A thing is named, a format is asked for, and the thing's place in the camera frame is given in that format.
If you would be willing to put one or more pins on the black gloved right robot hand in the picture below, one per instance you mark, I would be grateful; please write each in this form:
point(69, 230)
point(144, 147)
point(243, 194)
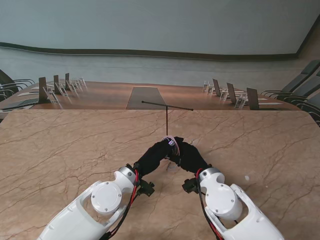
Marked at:
point(190, 155)

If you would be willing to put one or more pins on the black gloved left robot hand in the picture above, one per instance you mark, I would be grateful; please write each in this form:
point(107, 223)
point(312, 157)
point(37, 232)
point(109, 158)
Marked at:
point(152, 157)

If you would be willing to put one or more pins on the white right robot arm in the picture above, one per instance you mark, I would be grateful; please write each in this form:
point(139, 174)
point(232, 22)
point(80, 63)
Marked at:
point(232, 207)

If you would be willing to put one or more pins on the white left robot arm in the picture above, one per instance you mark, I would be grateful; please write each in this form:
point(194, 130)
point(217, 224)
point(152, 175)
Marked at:
point(87, 212)

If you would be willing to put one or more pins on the black T-shaped earphone rack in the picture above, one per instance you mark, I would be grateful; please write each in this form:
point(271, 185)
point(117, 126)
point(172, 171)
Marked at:
point(166, 117)

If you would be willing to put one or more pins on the printed conference room backdrop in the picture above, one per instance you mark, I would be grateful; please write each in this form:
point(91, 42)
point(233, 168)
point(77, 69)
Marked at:
point(160, 37)

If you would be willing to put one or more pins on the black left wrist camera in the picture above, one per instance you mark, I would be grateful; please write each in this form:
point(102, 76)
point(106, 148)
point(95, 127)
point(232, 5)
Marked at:
point(146, 187)

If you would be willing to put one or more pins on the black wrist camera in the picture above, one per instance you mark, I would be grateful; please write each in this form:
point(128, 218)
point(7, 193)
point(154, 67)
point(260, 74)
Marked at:
point(146, 187)
point(191, 186)

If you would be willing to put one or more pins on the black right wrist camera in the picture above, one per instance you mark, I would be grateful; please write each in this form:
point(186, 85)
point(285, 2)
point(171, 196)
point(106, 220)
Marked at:
point(191, 186)

